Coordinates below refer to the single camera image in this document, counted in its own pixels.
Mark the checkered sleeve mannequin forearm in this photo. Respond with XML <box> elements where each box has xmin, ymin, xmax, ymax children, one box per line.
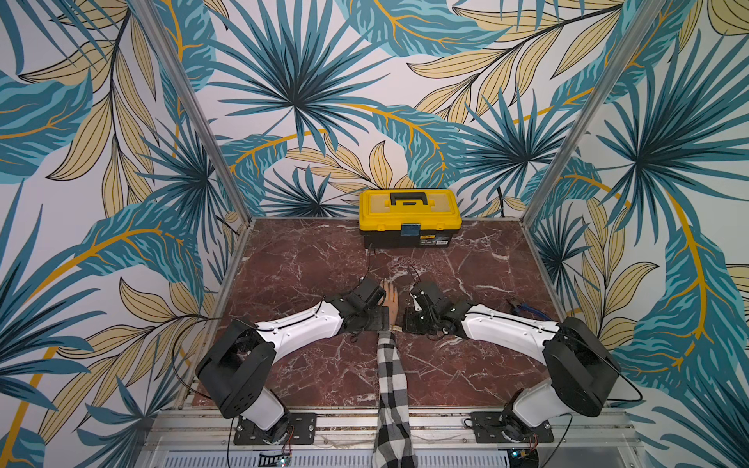
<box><xmin>372</xmin><ymin>331</ymin><xmax>417</xmax><ymax>468</ymax></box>

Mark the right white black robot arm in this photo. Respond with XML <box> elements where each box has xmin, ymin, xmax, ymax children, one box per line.
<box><xmin>404</xmin><ymin>282</ymin><xmax>620</xmax><ymax>444</ymax></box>

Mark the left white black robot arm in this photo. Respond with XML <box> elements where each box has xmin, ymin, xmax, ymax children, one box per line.
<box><xmin>196</xmin><ymin>277</ymin><xmax>389</xmax><ymax>444</ymax></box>

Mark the mannequin hand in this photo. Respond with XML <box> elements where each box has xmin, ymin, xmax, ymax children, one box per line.
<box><xmin>380</xmin><ymin>280</ymin><xmax>399</xmax><ymax>329</ymax></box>

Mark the yellow black toolbox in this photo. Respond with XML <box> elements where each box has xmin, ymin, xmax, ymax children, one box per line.
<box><xmin>359</xmin><ymin>189</ymin><xmax>462</xmax><ymax>250</ymax></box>

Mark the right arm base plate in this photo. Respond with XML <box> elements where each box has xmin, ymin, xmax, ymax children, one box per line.
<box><xmin>463</xmin><ymin>411</ymin><xmax>554</xmax><ymax>445</ymax></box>

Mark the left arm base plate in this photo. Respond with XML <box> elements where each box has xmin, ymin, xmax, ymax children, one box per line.
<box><xmin>233</xmin><ymin>411</ymin><xmax>317</xmax><ymax>447</ymax></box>

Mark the left aluminium frame post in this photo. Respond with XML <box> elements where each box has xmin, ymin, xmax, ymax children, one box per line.
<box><xmin>132</xmin><ymin>0</ymin><xmax>252</xmax><ymax>225</ymax></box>

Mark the aluminium frame post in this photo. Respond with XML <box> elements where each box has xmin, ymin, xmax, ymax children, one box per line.
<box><xmin>521</xmin><ymin>0</ymin><xmax>665</xmax><ymax>230</ymax></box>
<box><xmin>132</xmin><ymin>0</ymin><xmax>252</xmax><ymax>225</ymax></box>

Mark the right aluminium frame post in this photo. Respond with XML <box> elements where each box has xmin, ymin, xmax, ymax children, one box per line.
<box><xmin>521</xmin><ymin>0</ymin><xmax>665</xmax><ymax>230</ymax></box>

